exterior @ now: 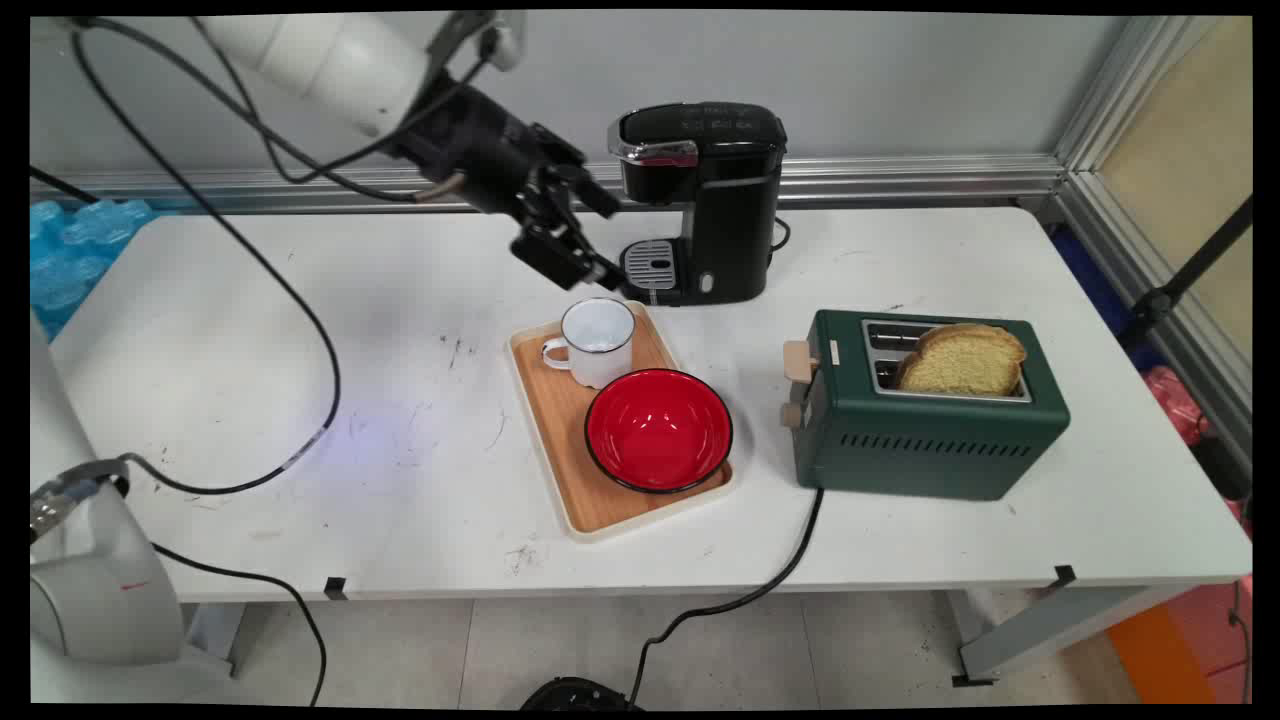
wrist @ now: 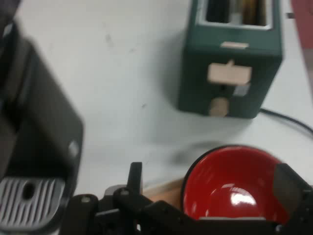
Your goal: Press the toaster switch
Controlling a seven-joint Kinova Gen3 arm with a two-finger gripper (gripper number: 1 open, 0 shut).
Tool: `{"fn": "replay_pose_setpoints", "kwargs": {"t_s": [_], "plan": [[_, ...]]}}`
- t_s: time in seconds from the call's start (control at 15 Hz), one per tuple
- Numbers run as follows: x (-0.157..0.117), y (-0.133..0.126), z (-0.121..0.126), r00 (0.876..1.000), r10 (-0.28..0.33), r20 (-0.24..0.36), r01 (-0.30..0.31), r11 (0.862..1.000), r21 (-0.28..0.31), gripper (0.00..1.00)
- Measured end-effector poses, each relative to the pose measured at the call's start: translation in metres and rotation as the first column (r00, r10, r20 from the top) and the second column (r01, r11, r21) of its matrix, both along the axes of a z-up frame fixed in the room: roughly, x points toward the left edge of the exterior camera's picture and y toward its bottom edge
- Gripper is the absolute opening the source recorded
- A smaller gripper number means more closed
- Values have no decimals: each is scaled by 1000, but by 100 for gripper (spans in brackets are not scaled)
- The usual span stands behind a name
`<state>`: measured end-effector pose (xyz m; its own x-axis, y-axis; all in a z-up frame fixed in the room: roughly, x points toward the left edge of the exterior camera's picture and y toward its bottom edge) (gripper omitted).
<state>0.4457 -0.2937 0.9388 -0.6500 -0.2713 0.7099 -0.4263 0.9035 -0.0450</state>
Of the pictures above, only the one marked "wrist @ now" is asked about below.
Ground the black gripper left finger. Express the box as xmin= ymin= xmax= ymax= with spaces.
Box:
xmin=114 ymin=162 xmax=157 ymax=221

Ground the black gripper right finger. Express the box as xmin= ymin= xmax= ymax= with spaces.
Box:
xmin=273 ymin=163 xmax=313 ymax=221

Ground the wooden board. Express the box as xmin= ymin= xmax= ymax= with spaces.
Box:
xmin=143 ymin=179 xmax=184 ymax=209

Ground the dark green toaster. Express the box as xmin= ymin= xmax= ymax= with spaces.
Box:
xmin=178 ymin=0 xmax=284 ymax=119

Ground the red bowl with black rim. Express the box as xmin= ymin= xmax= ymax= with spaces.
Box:
xmin=180 ymin=144 xmax=291 ymax=224

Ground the black power cable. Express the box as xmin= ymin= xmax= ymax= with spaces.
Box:
xmin=259 ymin=108 xmax=313 ymax=136

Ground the black coffee machine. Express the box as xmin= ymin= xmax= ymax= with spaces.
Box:
xmin=0 ymin=0 xmax=84 ymax=233

